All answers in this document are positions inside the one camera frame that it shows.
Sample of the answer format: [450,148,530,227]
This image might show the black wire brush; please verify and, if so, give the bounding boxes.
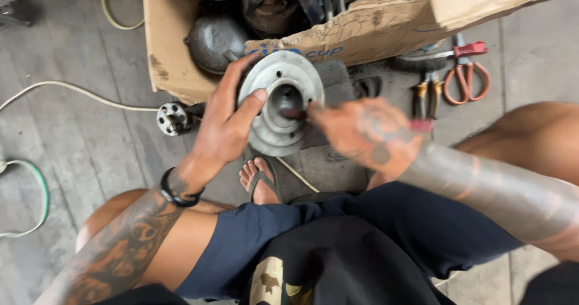
[393,54,449,74]

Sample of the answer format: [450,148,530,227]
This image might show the round metal part with holes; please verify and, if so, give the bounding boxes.
[157,102,204,137]

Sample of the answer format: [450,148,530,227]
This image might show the dark metal object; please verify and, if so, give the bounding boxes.
[0,0,33,28]

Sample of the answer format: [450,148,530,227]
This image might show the black wristband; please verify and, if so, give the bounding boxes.
[160,167,205,208]

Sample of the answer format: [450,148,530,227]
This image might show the grey metal flange disc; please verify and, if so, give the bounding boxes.
[236,50,325,157]

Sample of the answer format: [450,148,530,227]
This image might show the green and white cable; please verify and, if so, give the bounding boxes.
[0,159,50,239]

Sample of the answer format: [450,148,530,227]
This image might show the cardboard box of metal parts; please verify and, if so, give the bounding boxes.
[141,0,566,106]

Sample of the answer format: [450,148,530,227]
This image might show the navy blue shorts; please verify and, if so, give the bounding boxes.
[174,181,525,302]

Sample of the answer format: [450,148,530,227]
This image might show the grey flip-flop sandal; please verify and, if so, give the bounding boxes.
[246,157,284,204]

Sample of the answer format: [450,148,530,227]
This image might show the yellow handled pliers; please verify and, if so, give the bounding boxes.
[413,70,445,120]

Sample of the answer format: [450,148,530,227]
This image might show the person's right hand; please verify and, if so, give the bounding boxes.
[308,98,424,179]

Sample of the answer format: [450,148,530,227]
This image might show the pale yellow hose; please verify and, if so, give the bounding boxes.
[100,0,145,31]

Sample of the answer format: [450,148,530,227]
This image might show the red handled metal tool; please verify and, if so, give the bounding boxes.
[396,42,489,64]

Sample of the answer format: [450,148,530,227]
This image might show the person's foot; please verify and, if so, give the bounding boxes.
[239,157,281,205]

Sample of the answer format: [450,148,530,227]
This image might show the person's left hand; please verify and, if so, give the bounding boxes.
[179,53,269,189]

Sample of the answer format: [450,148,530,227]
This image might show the small dark red tool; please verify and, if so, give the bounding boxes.
[280,108,311,121]

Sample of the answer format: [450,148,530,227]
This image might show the small black part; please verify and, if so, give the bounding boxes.
[353,76,383,99]

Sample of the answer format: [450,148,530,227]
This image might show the orange handled scissors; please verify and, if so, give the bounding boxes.
[443,33,491,106]

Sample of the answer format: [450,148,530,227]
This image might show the person's left leg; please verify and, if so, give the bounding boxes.
[74,188,238,292]

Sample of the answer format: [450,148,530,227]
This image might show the black printed shirt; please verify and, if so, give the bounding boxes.
[95,215,579,305]

